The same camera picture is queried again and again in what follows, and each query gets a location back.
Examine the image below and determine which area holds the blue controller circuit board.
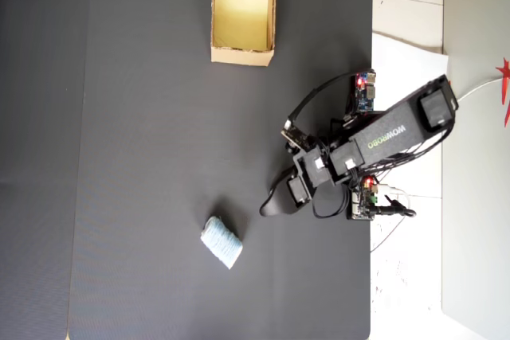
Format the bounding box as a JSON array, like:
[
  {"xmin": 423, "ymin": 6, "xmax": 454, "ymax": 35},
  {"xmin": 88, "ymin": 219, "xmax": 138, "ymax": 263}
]
[{"xmin": 349, "ymin": 70, "xmax": 378, "ymax": 115}]

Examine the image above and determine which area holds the circuit board with green terminal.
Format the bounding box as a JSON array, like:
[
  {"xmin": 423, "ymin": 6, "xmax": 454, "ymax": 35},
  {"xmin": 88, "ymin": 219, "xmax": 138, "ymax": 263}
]
[{"xmin": 345, "ymin": 175, "xmax": 380, "ymax": 221}]

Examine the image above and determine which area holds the light blue yarn-wrapped block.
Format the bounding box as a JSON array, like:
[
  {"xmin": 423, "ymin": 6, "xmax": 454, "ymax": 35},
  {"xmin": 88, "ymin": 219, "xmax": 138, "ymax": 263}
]
[{"xmin": 199, "ymin": 215, "xmax": 244, "ymax": 271}]

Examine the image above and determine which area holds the black camera cable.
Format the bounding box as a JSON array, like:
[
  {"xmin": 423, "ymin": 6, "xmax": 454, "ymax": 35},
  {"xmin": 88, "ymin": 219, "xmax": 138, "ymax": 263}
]
[{"xmin": 287, "ymin": 72, "xmax": 359, "ymax": 123}]

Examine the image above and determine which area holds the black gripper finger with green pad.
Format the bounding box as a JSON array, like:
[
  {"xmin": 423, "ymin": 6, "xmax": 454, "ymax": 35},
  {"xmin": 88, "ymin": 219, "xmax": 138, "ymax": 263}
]
[
  {"xmin": 270, "ymin": 167, "xmax": 300, "ymax": 194},
  {"xmin": 259, "ymin": 186, "xmax": 304, "ymax": 217}
]

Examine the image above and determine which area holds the white USB cable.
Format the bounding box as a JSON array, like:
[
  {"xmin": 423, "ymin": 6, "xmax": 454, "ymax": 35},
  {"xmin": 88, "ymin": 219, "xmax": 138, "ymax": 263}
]
[{"xmin": 377, "ymin": 183, "xmax": 411, "ymax": 208}]

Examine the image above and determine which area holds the red star decoration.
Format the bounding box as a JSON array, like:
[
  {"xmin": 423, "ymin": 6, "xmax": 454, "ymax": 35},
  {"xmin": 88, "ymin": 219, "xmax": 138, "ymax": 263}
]
[{"xmin": 495, "ymin": 57, "xmax": 510, "ymax": 129}]

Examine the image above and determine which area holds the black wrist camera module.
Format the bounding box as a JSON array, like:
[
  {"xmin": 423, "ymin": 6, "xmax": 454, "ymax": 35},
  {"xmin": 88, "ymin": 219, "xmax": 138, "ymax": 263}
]
[{"xmin": 281, "ymin": 118, "xmax": 315, "ymax": 150}]

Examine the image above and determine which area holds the thin white wire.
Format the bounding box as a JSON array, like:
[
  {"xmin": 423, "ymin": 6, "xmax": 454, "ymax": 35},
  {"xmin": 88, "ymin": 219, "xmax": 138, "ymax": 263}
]
[{"xmin": 456, "ymin": 76, "xmax": 504, "ymax": 103}]

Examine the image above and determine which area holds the large black textured mat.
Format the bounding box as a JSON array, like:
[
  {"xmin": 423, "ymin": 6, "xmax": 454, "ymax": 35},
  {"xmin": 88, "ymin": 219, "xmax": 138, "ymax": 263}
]
[{"xmin": 68, "ymin": 0, "xmax": 375, "ymax": 340}]

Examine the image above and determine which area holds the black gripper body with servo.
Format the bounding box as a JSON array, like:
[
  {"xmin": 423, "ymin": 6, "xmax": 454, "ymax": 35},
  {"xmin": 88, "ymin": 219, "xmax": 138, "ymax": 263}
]
[{"xmin": 286, "ymin": 144, "xmax": 339, "ymax": 209}]

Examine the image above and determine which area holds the open cardboard box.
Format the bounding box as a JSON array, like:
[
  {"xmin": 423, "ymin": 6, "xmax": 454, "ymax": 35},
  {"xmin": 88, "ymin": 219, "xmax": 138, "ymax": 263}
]
[{"xmin": 210, "ymin": 0, "xmax": 279, "ymax": 68}]

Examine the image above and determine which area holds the black barrel plug cable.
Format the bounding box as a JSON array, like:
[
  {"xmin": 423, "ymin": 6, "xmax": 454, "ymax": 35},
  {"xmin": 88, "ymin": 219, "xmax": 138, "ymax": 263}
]
[{"xmin": 372, "ymin": 197, "xmax": 418, "ymax": 220}]

